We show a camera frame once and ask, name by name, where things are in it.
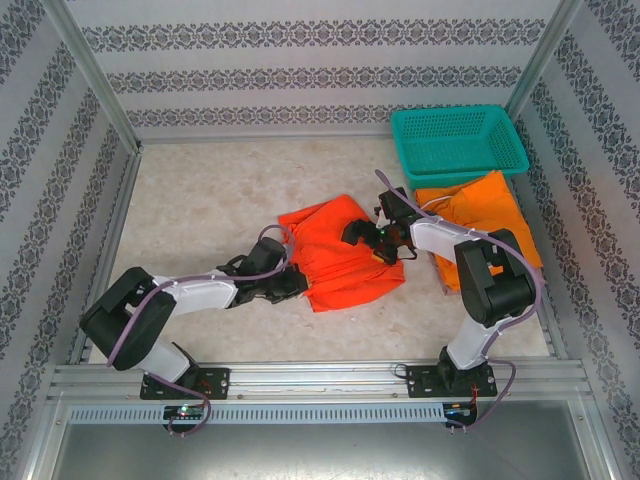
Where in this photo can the red-orange shorts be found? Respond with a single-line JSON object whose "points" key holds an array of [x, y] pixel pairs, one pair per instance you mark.
{"points": [[340, 280]]}

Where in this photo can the orange shorts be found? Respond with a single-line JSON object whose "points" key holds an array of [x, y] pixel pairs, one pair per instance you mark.
{"points": [[480, 205]]}

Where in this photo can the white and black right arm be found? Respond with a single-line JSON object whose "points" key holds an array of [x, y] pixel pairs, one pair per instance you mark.
{"points": [[500, 290]]}

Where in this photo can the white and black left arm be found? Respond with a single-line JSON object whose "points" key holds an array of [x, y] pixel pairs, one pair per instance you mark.
{"points": [[200, 295]]}

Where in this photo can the teal plastic basket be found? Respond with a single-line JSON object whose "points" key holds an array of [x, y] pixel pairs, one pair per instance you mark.
{"points": [[450, 140]]}

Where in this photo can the small circuit board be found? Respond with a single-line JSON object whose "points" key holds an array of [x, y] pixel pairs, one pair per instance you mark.
{"points": [[457, 409], [185, 411]]}

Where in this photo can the steel sheet panel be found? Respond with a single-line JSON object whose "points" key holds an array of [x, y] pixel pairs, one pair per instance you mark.
{"points": [[320, 455]]}

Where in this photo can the aluminium mounting rail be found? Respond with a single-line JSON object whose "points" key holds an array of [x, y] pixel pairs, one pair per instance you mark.
{"points": [[310, 377]]}

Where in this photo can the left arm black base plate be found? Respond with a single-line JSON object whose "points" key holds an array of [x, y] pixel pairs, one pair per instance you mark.
{"points": [[215, 380]]}

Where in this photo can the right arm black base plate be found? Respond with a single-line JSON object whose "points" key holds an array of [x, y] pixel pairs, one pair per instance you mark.
{"points": [[420, 380]]}

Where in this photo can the aluminium floor rail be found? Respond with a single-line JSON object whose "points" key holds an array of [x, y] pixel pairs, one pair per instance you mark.
{"points": [[107, 250], [550, 325], [250, 136]]}

